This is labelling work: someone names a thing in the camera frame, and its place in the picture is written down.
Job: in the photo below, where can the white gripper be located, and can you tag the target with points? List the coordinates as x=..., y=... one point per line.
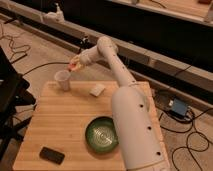
x=87, y=57

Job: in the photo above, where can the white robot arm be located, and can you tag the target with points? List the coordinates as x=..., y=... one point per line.
x=140, y=147

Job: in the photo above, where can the white sponge block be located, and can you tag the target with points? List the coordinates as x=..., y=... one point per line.
x=97, y=90

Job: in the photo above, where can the green bowl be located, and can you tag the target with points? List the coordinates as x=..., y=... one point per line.
x=100, y=135

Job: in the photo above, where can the black smartphone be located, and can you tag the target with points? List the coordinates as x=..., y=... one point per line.
x=51, y=155

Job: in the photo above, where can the blue power box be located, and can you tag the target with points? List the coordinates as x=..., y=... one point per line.
x=178, y=108

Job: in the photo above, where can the white clamp on rail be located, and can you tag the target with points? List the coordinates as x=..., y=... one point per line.
x=58, y=15

